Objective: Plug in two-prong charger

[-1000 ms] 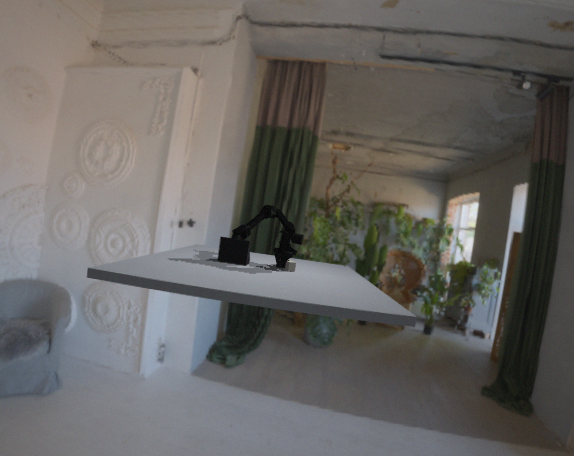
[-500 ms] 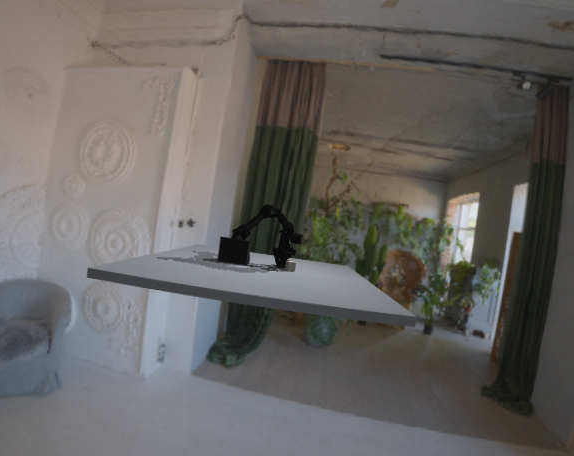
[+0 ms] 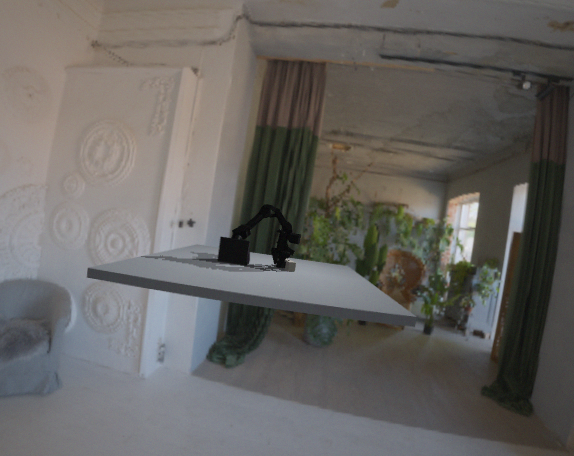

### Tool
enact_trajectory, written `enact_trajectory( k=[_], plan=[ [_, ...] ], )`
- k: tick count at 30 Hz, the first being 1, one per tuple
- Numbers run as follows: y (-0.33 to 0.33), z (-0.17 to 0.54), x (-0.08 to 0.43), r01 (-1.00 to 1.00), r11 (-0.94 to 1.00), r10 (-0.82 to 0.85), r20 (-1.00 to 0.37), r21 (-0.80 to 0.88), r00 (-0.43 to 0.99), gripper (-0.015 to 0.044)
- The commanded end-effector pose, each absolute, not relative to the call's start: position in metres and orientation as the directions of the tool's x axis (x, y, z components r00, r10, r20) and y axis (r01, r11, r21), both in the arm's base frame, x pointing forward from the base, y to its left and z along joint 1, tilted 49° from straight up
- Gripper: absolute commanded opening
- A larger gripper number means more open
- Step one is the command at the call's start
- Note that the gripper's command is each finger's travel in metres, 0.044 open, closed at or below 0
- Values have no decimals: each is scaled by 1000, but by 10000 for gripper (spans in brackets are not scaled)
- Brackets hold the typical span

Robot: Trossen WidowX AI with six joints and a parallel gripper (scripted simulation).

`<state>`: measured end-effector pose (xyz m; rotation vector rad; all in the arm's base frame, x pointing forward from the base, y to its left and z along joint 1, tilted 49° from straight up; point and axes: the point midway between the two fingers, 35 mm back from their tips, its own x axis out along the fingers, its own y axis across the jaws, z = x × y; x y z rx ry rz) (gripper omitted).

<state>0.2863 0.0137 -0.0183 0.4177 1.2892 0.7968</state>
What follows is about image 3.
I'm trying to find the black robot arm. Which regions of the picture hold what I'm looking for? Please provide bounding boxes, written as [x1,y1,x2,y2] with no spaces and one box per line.
[231,204,301,244]

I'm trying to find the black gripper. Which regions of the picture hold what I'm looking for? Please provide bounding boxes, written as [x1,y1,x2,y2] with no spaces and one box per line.
[271,240,290,267]

